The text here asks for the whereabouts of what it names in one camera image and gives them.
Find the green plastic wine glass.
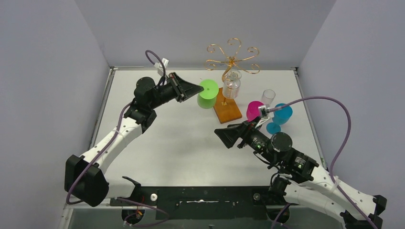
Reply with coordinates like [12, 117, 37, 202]
[197, 79, 219, 109]

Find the clear patterned wine glass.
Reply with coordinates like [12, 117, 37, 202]
[222, 70, 242, 99]

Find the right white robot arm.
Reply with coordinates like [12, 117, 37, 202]
[214, 121, 387, 229]

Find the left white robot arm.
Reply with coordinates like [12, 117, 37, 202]
[64, 72, 204, 207]

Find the pink plastic wine glass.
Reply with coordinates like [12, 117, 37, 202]
[246, 101, 263, 122]

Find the blue plastic wine glass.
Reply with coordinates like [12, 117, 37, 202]
[266, 106, 293, 135]

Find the clear tall flute glass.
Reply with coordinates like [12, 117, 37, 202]
[261, 89, 276, 105]

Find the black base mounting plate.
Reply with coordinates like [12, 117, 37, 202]
[110, 186, 286, 228]

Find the gold wire glass rack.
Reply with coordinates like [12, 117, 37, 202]
[204, 38, 261, 124]

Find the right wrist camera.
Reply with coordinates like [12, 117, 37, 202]
[255, 104, 276, 129]

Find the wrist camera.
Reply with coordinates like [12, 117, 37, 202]
[255, 104, 276, 129]
[154, 58, 169, 77]

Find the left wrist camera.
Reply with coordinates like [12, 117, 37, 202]
[154, 58, 169, 77]

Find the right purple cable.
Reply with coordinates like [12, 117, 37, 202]
[267, 96, 380, 229]

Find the purple cable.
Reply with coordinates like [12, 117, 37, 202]
[267, 96, 380, 229]
[64, 50, 167, 206]

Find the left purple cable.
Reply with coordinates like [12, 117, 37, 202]
[64, 50, 167, 206]

